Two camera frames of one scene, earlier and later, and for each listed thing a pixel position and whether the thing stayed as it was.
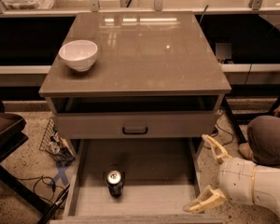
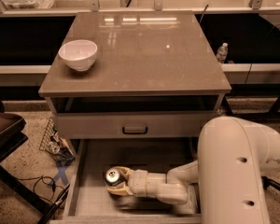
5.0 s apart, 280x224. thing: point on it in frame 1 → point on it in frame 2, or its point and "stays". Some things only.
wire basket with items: x=55 y=147 stays
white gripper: x=236 y=178 → x=138 y=181
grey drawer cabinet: x=135 y=91 stays
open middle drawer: x=134 y=181 stays
